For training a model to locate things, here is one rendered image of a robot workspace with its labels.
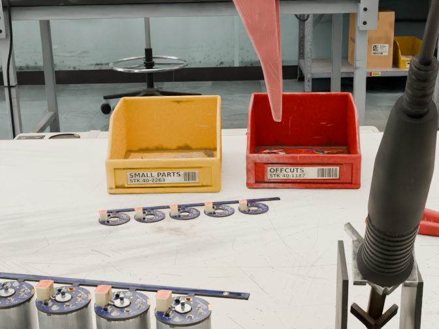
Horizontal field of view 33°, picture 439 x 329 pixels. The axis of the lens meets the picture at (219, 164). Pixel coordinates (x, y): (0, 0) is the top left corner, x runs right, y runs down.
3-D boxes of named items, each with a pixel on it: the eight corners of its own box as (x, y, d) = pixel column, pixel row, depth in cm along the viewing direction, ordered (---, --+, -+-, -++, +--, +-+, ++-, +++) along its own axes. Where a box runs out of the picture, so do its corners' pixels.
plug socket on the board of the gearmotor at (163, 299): (172, 313, 32) (172, 299, 32) (153, 311, 32) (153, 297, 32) (178, 304, 33) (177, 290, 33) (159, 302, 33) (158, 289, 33)
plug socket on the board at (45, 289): (52, 302, 33) (51, 288, 33) (34, 300, 33) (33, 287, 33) (60, 294, 34) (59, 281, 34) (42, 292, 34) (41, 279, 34)
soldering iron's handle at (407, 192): (356, 285, 33) (385, 89, 23) (356, 237, 34) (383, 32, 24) (413, 289, 32) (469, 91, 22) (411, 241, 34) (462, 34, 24)
